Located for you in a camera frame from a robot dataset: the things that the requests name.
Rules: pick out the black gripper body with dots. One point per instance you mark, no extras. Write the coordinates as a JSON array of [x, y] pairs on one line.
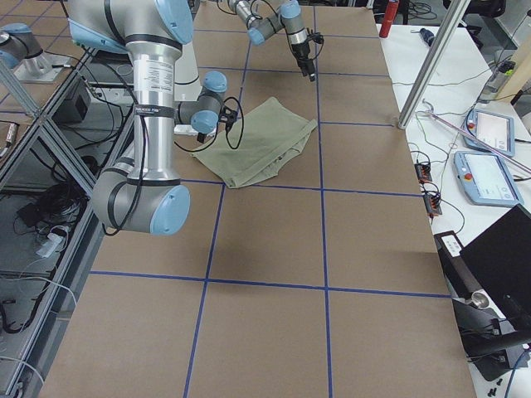
[[201, 137], [300, 53]]

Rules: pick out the olive green long-sleeve shirt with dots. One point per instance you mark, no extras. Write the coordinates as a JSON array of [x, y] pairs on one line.
[[272, 136]]

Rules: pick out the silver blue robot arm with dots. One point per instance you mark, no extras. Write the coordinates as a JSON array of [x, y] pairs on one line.
[[142, 190], [286, 18]]

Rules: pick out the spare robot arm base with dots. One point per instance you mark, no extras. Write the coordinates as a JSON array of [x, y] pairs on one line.
[[22, 53]]

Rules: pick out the red bottle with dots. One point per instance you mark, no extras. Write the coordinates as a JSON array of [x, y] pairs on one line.
[[388, 18]]

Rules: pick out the orange terminal block upper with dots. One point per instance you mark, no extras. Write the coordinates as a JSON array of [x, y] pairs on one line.
[[423, 172]]

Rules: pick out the orange terminal block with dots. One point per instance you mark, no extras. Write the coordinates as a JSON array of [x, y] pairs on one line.
[[432, 204], [423, 172]]

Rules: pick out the orange terminal block lower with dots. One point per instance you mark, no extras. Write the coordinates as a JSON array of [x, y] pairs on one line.
[[432, 204]]

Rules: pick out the white power strip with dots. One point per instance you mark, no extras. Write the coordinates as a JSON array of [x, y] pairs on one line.
[[50, 245]]

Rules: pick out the upper teach pendant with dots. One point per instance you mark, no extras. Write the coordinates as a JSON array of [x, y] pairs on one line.
[[496, 130]]

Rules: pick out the teach pendant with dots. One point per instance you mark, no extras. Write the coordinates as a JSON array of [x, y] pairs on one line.
[[496, 130], [486, 180]]

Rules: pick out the lower teach pendant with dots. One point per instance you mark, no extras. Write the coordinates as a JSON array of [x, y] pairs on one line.
[[486, 180]]

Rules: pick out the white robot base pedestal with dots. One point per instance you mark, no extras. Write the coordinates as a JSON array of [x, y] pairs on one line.
[[186, 83]]

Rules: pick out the aluminium frame post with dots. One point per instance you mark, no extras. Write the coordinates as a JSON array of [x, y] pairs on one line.
[[444, 34]]

